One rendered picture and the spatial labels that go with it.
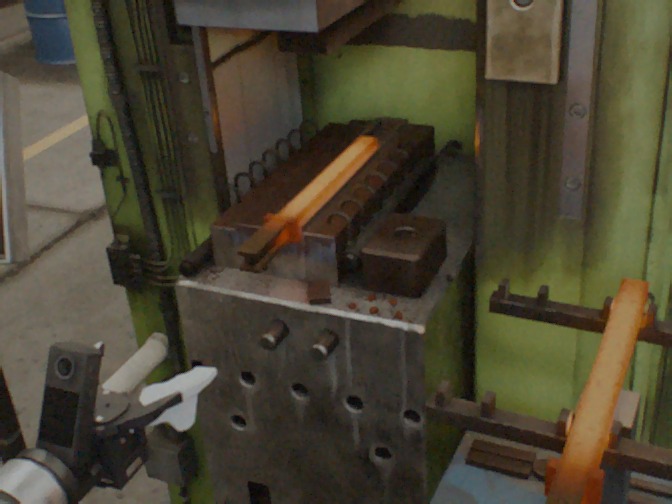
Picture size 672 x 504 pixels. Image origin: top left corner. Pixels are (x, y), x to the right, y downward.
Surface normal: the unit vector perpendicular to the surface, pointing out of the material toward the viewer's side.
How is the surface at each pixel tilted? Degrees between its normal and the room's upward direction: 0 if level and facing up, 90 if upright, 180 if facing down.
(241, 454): 90
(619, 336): 0
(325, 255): 90
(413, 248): 0
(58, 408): 60
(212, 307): 90
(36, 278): 0
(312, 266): 90
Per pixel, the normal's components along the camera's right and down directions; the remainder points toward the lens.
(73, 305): -0.07, -0.87
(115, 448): 0.91, 0.15
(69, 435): -0.35, -0.03
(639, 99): -0.41, 0.47
